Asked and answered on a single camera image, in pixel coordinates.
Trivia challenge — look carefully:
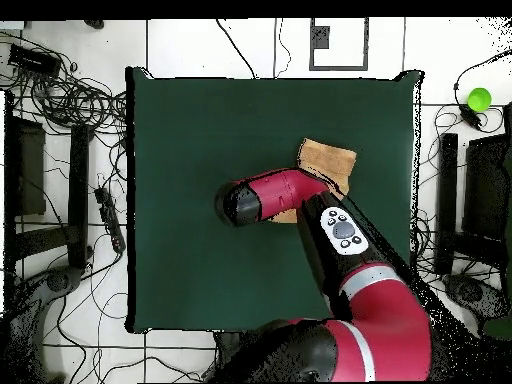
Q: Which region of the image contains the tan terry towel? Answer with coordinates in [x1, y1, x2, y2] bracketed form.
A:
[271, 137, 358, 225]

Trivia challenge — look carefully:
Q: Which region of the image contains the black flat panel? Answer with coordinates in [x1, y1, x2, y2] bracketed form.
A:
[462, 133, 512, 241]
[14, 117, 48, 217]

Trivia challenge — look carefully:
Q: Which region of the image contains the dark green table cloth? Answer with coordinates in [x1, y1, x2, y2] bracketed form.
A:
[124, 65, 425, 334]

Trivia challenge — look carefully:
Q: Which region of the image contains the black power strip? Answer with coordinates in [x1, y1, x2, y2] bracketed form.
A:
[93, 186, 127, 255]

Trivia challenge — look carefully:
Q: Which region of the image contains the black upright bar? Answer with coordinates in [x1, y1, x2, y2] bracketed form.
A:
[66, 124, 92, 270]
[435, 132, 460, 276]

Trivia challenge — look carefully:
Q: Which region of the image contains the black power adapter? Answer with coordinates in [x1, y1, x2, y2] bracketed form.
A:
[459, 104, 484, 130]

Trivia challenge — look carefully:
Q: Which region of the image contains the bright green ball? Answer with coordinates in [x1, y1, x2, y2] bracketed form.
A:
[466, 86, 493, 113]

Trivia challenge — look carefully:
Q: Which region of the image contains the black electronics box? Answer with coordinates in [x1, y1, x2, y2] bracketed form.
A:
[7, 43, 62, 77]

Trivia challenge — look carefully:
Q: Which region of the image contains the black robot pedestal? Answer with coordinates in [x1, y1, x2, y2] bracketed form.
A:
[215, 331, 243, 367]

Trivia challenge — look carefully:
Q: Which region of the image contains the thin black cable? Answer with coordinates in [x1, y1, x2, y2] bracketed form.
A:
[272, 17, 292, 80]

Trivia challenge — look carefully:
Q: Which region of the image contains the long black cable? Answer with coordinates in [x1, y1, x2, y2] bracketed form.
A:
[215, 17, 258, 80]

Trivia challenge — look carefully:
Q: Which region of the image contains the black cable tangle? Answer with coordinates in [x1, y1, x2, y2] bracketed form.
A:
[0, 31, 128, 137]

